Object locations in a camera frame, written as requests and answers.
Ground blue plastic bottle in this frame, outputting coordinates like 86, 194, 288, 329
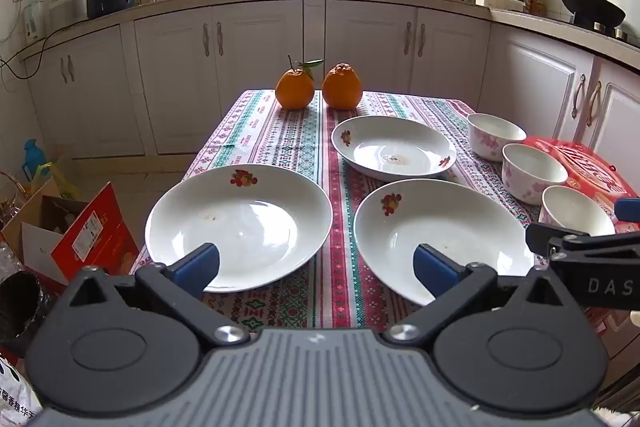
24, 138, 51, 180

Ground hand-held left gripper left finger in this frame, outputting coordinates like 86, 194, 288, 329
62, 243, 251, 349

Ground white printed bag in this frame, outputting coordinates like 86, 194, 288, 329
0, 352, 43, 427

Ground person's cream sweater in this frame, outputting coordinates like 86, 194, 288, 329
592, 404, 640, 427

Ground open cardboard box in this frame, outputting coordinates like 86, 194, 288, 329
0, 177, 91, 288

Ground red printed gift box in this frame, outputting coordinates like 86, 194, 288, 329
525, 136, 640, 348

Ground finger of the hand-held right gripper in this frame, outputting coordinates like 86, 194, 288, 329
525, 222, 640, 258
614, 198, 640, 224

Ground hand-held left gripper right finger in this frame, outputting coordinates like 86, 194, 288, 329
382, 244, 571, 349

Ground bumpy orange without leaf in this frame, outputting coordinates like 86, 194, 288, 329
322, 63, 363, 110

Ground patterned striped tablecloth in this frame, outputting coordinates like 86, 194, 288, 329
131, 89, 551, 333

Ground black power cable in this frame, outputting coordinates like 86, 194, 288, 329
0, 21, 91, 80

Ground white bowl with pink flowers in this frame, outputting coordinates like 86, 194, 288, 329
501, 143, 569, 204
467, 112, 527, 162
538, 185, 617, 238

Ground white plastic tray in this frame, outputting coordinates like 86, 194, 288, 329
473, 0, 526, 12

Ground white electric jug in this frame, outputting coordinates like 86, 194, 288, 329
22, 1, 48, 42

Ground black gas stove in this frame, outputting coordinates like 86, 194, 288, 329
570, 19, 640, 50

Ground white plate with fruit decal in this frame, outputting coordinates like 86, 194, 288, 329
145, 164, 333, 293
331, 116, 457, 182
353, 179, 536, 307

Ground orange with green leaf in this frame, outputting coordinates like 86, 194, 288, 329
275, 55, 325, 110

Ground black bin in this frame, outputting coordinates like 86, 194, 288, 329
0, 271, 51, 358

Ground white kitchen cabinets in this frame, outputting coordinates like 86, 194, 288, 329
22, 0, 640, 168

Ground yellow green bag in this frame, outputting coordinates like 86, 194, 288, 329
32, 162, 81, 202

